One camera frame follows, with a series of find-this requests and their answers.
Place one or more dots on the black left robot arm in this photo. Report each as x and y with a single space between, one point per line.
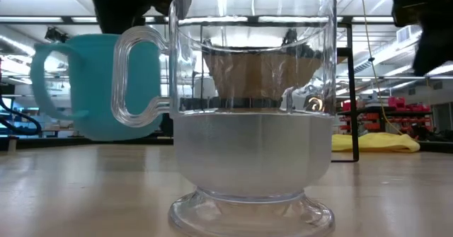
117 3

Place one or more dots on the red storage bins rack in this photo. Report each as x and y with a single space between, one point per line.
400 115

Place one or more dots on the clear footed glass mug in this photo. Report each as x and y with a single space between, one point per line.
253 152

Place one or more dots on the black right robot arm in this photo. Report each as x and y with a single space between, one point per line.
433 42

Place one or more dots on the yellow cloth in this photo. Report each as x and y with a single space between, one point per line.
375 143

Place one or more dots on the black overhead camera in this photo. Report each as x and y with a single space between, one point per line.
56 35

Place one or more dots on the turquoise plastic mug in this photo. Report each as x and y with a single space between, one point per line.
95 88

